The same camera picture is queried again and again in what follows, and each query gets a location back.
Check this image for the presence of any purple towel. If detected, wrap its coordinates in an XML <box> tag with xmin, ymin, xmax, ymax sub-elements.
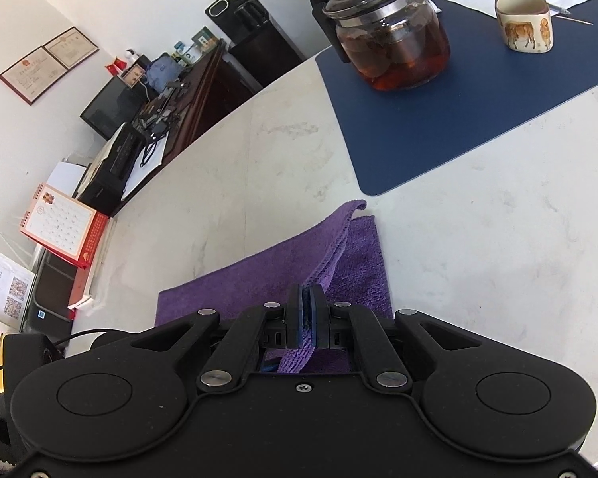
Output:
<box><xmin>157</xmin><ymin>200</ymin><xmax>393</xmax><ymax>375</ymax></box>

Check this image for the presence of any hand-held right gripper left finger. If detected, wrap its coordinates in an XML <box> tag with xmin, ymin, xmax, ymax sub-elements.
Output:
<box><xmin>130</xmin><ymin>284</ymin><xmax>308</xmax><ymax>392</ymax></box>

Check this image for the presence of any red-covered book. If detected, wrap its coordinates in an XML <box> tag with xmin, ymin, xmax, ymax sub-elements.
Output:
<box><xmin>67</xmin><ymin>219</ymin><xmax>118</xmax><ymax>310</ymax></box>

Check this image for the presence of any blue bag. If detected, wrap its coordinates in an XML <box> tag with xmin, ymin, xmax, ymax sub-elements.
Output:
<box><xmin>146</xmin><ymin>55</ymin><xmax>183</xmax><ymax>91</ymax></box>

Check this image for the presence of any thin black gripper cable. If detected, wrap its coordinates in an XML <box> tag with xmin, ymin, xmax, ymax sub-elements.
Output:
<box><xmin>45</xmin><ymin>329</ymin><xmax>101</xmax><ymax>355</ymax></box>

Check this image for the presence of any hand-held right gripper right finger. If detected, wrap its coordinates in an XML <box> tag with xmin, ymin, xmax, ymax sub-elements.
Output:
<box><xmin>309</xmin><ymin>284</ymin><xmax>482</xmax><ymax>393</ymax></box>

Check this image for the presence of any white jar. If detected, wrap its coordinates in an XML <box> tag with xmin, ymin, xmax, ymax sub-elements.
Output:
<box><xmin>173</xmin><ymin>40</ymin><xmax>197</xmax><ymax>65</ymax></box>

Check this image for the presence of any black desktop printer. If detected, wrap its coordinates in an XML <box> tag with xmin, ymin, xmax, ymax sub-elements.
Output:
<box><xmin>77</xmin><ymin>123</ymin><xmax>148</xmax><ymax>217</ymax></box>

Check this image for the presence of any dark wooden desk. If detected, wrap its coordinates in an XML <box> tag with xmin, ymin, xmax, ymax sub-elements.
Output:
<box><xmin>110</xmin><ymin>40</ymin><xmax>260</xmax><ymax>220</ymax></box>

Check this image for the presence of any black kettle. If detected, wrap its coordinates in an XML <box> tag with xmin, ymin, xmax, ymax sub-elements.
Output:
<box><xmin>234</xmin><ymin>2</ymin><xmax>270</xmax><ymax>31</ymax></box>

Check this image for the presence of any glass teapot with black lid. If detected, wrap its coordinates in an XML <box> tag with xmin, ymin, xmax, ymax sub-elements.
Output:
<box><xmin>310</xmin><ymin>0</ymin><xmax>452</xmax><ymax>91</ymax></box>

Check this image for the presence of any small framed certificate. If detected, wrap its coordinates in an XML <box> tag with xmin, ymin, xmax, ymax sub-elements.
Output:
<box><xmin>42</xmin><ymin>26</ymin><xmax>100</xmax><ymax>71</ymax></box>

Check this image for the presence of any small wooden frame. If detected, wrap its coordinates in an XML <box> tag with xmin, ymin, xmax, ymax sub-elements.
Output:
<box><xmin>121</xmin><ymin>64</ymin><xmax>148</xmax><ymax>88</ymax></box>

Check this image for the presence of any black computer monitor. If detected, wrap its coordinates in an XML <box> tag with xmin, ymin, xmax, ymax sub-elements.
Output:
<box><xmin>80</xmin><ymin>78</ymin><xmax>148</xmax><ymax>140</ymax></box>

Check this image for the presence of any black water dispenser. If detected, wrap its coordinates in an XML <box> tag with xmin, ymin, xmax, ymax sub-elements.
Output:
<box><xmin>204</xmin><ymin>0</ymin><xmax>307</xmax><ymax>95</ymax></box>

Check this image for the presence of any white code poster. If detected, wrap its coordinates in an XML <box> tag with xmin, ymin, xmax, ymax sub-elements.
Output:
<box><xmin>0</xmin><ymin>241</ymin><xmax>35</xmax><ymax>332</ymax></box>

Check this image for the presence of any green tea box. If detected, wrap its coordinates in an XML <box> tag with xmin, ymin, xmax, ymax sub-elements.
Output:
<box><xmin>192</xmin><ymin>26</ymin><xmax>217</xmax><ymax>53</ymax></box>

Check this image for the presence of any white paper sheet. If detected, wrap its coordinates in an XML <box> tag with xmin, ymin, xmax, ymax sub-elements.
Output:
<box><xmin>122</xmin><ymin>137</ymin><xmax>167</xmax><ymax>200</ymax></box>

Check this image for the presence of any black and grey printer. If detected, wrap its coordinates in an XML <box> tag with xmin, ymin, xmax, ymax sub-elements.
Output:
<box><xmin>20</xmin><ymin>249</ymin><xmax>81</xmax><ymax>334</ymax></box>

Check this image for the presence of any beige cup with animal print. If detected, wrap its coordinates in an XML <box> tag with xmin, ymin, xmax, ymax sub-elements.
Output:
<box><xmin>494</xmin><ymin>0</ymin><xmax>554</xmax><ymax>54</ymax></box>

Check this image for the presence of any white printer tray paper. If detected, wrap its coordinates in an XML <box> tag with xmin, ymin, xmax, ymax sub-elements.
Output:
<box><xmin>45</xmin><ymin>161</ymin><xmax>93</xmax><ymax>197</ymax></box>

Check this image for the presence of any red desk calendar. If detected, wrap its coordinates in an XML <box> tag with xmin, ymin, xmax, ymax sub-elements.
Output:
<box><xmin>19</xmin><ymin>184</ymin><xmax>110</xmax><ymax>270</ymax></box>

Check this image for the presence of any dark blue desk mat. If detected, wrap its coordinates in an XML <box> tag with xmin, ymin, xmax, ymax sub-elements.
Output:
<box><xmin>315</xmin><ymin>0</ymin><xmax>598</xmax><ymax>196</ymax></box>

